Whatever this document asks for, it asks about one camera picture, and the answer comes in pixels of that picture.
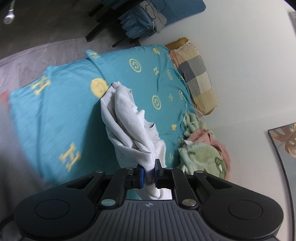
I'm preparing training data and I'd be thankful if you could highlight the white shirt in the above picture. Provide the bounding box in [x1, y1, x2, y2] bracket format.
[100, 82, 171, 200]

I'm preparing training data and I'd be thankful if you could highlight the green fleece blanket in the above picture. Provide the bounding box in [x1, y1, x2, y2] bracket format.
[178, 113, 226, 180]

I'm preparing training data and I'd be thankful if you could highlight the teal patterned bed sheet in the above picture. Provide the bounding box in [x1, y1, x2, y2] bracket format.
[9, 45, 192, 184]

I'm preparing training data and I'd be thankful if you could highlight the pink blanket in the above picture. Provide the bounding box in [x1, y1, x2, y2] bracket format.
[188, 128, 231, 181]

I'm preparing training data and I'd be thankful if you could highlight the framed leaf picture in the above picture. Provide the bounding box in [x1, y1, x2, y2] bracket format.
[267, 122, 296, 209]

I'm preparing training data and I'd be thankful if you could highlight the plaid beige grey pillow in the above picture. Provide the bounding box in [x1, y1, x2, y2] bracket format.
[165, 37, 218, 115]

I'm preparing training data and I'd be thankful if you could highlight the grey cloth on chair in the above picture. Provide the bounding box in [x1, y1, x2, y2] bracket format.
[139, 1, 167, 33]

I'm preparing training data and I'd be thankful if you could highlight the blue covered chair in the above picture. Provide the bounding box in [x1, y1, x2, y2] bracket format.
[119, 1, 206, 39]

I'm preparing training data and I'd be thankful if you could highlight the white charging cable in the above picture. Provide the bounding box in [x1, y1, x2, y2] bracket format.
[180, 90, 208, 130]

